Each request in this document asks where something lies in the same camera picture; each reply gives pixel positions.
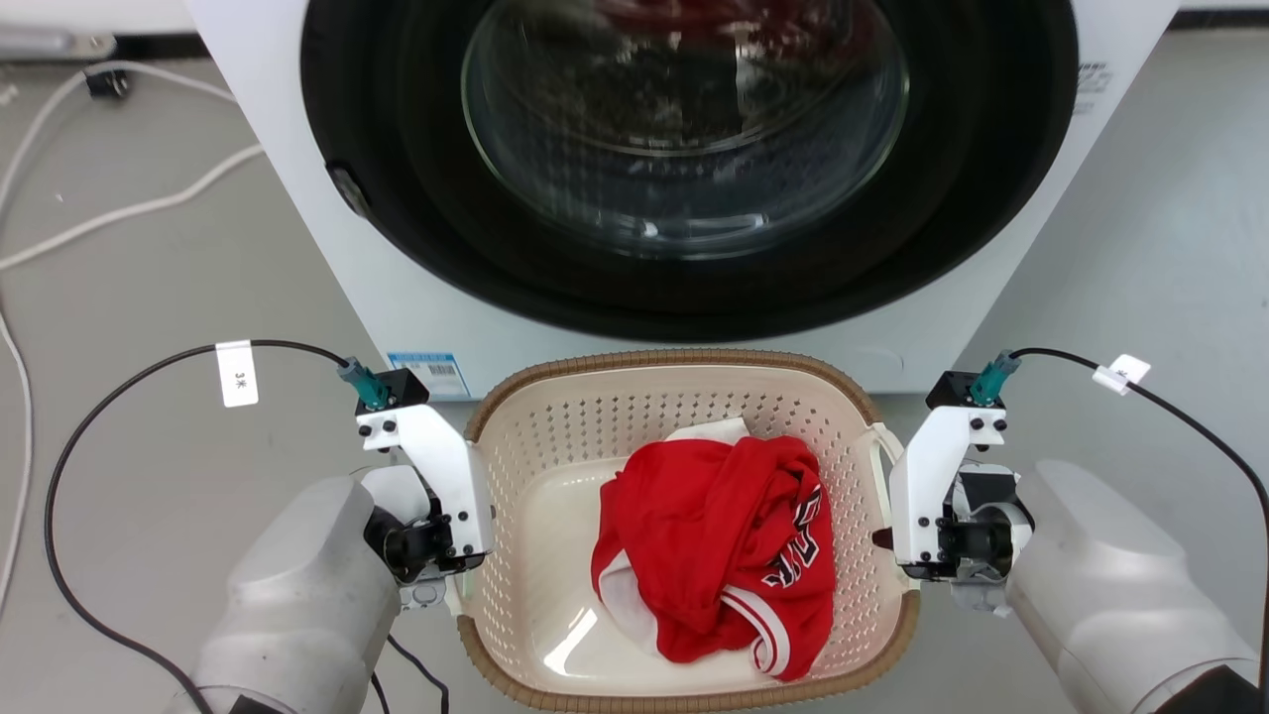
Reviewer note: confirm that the black plug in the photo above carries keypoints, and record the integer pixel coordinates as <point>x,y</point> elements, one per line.
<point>105,81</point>

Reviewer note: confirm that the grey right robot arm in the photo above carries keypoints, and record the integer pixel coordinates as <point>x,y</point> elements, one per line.
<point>1110,585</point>

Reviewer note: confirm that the small printed label sticker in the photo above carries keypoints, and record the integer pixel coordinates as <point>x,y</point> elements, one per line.
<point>1092,83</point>

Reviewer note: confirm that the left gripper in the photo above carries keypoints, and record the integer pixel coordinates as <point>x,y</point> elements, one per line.
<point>406,545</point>

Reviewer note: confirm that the grey power strip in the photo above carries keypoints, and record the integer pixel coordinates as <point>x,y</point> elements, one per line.
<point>55,44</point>

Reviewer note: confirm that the red sports jersey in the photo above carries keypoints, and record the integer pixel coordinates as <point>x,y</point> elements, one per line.
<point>714,535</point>

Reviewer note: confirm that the white washing machine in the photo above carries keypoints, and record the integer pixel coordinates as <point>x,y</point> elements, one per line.
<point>297,198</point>

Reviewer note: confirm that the cream laundry basket brown rim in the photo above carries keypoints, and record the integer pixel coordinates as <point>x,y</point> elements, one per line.
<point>535,516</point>

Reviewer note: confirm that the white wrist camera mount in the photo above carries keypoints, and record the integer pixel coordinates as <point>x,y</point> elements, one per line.
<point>446,466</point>
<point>927,476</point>

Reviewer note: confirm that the white cloth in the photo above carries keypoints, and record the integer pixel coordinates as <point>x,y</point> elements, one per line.
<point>712,430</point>

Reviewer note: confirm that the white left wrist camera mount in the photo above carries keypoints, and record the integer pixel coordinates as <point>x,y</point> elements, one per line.
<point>446,466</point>

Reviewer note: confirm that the blue white barcode sticker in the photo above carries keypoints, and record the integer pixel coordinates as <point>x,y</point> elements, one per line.
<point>429,375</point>

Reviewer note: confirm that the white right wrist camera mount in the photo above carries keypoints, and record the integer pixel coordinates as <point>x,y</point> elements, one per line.
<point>927,476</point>

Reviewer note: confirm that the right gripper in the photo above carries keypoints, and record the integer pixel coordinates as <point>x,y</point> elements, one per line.
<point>981,540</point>

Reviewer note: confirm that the black round washing machine door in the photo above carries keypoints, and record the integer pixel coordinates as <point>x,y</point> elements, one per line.
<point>684,149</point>

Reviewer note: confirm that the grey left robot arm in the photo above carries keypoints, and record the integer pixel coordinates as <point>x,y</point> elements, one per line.
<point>288,605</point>

